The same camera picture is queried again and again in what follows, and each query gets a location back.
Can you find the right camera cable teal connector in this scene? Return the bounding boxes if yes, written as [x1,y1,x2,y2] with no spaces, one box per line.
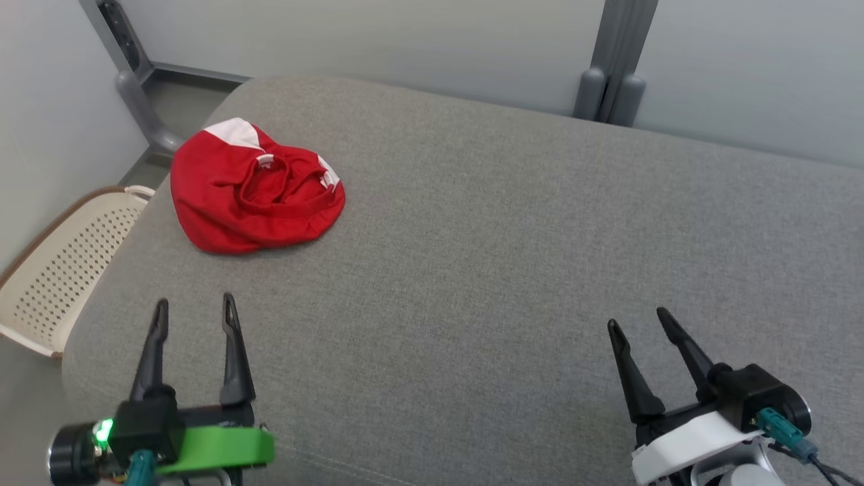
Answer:
[755,408,864,486]

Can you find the cream perforated laundry basket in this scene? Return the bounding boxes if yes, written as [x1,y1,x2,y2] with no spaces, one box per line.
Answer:
[0,186,156,360]

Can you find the grey partition base rail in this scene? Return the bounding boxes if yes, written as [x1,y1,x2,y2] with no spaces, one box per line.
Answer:
[150,62,252,86]

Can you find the red and white shirt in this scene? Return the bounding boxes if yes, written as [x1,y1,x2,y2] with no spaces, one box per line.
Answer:
[170,117,346,255]

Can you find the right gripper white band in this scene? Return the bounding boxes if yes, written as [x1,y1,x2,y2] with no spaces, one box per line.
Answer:
[607,308,764,485]

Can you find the grey partition post black strip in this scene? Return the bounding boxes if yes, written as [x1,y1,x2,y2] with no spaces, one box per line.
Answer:
[78,0,186,157]

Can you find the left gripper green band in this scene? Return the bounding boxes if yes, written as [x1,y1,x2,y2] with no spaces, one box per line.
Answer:
[130,292,276,486]

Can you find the camera cable teal connector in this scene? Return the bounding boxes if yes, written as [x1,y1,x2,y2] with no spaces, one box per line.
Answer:
[126,450,159,486]
[755,408,864,486]

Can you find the left camera cable teal connector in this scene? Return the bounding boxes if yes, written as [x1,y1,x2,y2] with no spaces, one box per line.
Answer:
[126,450,159,486]

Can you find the grey partition post two feet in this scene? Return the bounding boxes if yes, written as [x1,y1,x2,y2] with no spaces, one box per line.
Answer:
[572,0,659,128]

